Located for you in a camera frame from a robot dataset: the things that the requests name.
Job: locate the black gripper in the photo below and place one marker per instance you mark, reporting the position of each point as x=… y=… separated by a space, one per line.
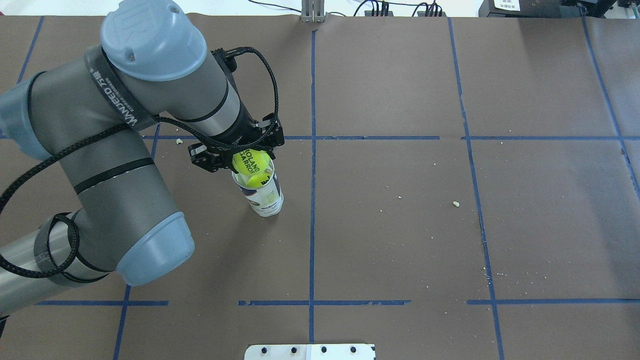
x=246 y=131

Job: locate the yellow tennis ball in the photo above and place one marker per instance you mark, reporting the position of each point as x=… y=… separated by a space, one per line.
x=259 y=180
x=250 y=162

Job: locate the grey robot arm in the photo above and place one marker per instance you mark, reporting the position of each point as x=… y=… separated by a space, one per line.
x=152 y=65

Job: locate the yellow tennis ball in can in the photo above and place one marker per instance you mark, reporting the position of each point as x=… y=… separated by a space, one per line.
x=259 y=180

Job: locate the clear tennis ball can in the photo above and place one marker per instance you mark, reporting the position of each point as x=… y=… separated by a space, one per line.
x=265 y=201

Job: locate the blue tape strip lengthwise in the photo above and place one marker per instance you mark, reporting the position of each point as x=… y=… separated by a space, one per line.
x=313 y=181
x=475 y=200

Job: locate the blue tape strip lower crosswise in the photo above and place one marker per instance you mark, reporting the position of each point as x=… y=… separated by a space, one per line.
x=476 y=302

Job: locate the white mounting plate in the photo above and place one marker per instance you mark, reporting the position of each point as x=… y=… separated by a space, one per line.
x=322 y=351

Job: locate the black equipment box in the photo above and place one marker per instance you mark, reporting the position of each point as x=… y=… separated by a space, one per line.
x=550 y=9

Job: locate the blue tape strip lengthwise right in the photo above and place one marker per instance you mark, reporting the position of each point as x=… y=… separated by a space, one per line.
x=475 y=200

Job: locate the blue tape strip far right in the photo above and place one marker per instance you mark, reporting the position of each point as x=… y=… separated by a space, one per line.
x=609 y=107

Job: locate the grey metal bracket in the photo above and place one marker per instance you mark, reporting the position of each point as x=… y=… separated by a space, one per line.
x=313 y=11

